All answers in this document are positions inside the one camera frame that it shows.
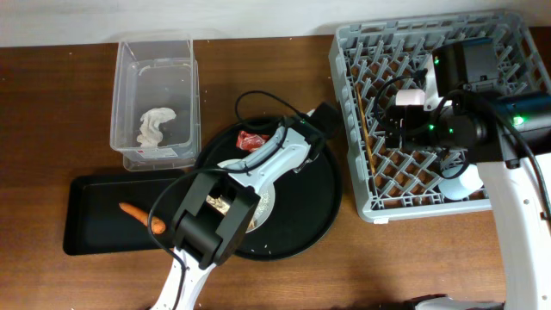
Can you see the round black tray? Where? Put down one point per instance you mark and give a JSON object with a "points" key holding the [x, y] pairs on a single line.
{"points": [[307, 180]]}

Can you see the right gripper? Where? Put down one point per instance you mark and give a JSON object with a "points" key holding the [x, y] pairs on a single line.
{"points": [[411, 118]]}

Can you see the red snack wrapper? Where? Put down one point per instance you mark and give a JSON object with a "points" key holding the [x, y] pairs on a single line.
{"points": [[250, 141]]}

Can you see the rice and nut scraps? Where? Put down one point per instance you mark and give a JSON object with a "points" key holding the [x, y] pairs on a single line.
{"points": [[261, 214]]}

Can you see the grey plate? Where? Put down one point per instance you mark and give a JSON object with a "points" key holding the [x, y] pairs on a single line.
{"points": [[270, 190]]}

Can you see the orange carrot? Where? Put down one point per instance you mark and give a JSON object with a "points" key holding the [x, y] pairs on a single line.
{"points": [[157, 225]]}

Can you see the blue plastic cup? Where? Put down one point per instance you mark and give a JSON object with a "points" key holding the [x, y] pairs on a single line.
{"points": [[462, 186]]}

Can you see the clear plastic storage bin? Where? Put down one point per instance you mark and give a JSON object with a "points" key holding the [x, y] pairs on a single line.
{"points": [[156, 73]]}

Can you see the grey dishwasher rack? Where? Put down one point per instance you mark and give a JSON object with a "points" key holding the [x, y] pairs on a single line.
{"points": [[370, 53]]}

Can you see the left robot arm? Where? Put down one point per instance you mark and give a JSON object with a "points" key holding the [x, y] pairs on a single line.
{"points": [[212, 219]]}

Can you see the wooden chopstick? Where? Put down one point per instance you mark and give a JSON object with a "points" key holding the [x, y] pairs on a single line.
{"points": [[365, 129]]}

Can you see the white tissue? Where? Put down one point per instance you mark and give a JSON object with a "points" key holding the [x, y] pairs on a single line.
{"points": [[150, 134]]}

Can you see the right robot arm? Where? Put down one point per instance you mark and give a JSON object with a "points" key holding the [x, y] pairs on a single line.
{"points": [[506, 137]]}

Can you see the black rectangular tray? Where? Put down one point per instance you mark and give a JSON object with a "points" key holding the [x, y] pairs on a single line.
{"points": [[96, 224]]}

